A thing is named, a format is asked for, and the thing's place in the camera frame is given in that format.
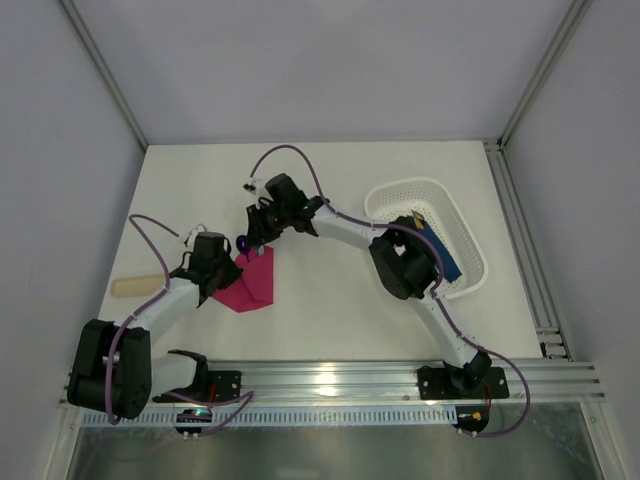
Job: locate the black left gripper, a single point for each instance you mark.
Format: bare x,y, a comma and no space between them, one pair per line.
228,272

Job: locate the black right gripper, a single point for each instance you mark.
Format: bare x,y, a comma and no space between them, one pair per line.
255,226

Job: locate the purple metal spoon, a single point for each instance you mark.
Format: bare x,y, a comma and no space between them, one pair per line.
244,247

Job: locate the pink paper napkin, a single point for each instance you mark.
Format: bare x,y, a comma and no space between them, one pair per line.
255,288

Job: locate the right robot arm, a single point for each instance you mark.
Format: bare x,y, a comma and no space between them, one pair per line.
407,264

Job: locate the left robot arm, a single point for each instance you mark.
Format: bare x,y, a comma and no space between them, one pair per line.
114,371

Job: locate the white perforated plastic basket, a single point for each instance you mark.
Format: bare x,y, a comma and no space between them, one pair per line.
466,269

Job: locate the blue packet in basket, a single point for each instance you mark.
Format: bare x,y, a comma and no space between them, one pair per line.
440,250

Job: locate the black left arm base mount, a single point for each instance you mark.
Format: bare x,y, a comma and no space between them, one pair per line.
217,386

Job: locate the aluminium frame rail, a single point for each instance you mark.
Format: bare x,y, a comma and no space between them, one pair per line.
357,383

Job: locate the slotted cable duct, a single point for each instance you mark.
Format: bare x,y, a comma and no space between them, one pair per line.
295,416

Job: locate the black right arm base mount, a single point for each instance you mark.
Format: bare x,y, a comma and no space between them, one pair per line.
441,383

